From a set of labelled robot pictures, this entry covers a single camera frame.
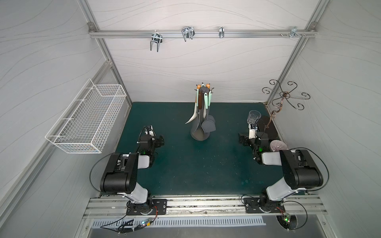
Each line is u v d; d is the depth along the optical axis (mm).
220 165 880
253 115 1078
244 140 866
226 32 765
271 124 1020
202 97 721
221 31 784
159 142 865
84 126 683
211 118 926
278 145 930
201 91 714
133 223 701
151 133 806
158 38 782
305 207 759
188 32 765
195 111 876
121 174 462
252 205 732
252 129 835
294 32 763
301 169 470
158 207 734
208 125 887
